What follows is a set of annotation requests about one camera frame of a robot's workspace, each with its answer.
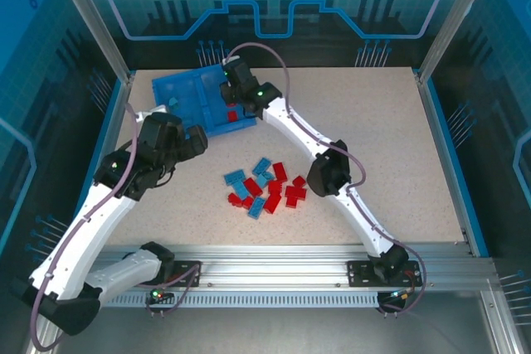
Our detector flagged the blue two-compartment tray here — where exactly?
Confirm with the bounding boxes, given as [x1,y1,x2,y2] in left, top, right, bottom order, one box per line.
[150,62,257,139]

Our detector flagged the blue table edge strip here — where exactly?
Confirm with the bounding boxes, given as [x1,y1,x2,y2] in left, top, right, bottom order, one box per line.
[72,79,128,222]
[425,79,491,258]

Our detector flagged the grey metal panel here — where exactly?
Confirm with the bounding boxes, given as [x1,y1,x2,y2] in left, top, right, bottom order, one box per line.
[53,307,494,354]

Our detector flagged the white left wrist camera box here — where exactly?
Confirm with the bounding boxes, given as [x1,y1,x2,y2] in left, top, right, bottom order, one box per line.
[133,105,170,123]

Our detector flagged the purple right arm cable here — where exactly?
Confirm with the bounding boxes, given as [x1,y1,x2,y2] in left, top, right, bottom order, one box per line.
[226,41,428,318]

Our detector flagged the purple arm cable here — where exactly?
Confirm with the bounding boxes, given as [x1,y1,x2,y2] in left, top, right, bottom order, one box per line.
[226,41,428,318]
[31,100,203,351]

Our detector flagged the aluminium side rail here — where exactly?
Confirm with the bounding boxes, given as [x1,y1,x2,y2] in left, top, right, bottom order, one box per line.
[74,73,136,222]

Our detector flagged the aluminium corner post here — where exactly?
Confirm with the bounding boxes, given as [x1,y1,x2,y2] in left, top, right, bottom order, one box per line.
[46,0,134,84]
[417,0,502,84]

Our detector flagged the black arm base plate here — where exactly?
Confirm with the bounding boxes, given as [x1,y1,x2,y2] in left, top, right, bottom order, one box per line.
[346,260,421,289]
[165,260,203,289]

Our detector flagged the long aluminium base rail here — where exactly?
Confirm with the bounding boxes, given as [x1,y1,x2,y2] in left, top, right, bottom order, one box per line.
[95,244,499,289]

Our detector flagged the slotted grey cable duct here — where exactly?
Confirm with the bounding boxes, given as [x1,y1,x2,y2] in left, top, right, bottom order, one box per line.
[99,292,382,309]

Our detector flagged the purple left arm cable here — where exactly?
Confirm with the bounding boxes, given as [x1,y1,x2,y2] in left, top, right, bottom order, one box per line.
[31,100,203,351]

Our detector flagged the aluminium frame bar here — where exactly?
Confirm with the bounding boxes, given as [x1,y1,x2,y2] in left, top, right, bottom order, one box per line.
[479,287,522,354]
[22,331,67,354]

